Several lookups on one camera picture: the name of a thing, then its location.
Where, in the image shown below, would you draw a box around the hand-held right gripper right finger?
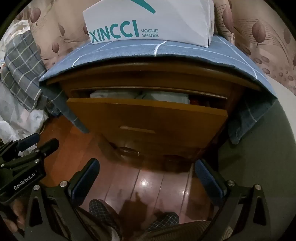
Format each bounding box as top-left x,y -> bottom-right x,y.
194,159 -> 275,241

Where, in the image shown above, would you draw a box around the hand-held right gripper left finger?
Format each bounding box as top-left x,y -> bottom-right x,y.
22,158 -> 109,241

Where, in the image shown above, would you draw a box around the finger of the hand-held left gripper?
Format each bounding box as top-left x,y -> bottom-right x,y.
16,133 -> 40,151
35,138 -> 60,158

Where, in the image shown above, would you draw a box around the cream ribbed underwear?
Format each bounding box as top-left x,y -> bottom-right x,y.
90,91 -> 142,100

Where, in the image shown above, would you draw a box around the wooden drawer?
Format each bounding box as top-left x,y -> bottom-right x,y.
66,87 -> 229,156

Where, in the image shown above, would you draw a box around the pale white underwear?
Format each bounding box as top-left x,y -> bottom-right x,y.
141,91 -> 190,105

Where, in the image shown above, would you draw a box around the white shoe box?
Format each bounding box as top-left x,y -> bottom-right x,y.
83,0 -> 215,48

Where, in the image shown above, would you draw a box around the person's left hand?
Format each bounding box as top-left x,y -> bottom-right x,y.
0,199 -> 26,232

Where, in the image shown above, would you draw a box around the plaid slipper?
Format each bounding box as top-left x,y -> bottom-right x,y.
143,212 -> 179,233
89,199 -> 123,241

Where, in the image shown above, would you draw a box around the person's striped trousers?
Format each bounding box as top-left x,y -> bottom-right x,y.
143,221 -> 233,241

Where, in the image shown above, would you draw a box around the grey plaid blanket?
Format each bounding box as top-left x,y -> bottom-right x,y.
1,30 -> 49,113

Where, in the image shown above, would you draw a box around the wooden nightstand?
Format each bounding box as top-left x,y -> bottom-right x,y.
46,61 -> 262,172

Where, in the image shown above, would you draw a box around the blue checked cloth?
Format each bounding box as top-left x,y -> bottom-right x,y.
38,34 -> 278,145

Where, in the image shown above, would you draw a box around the leaf print curtain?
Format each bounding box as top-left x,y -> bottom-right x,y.
14,0 -> 296,93

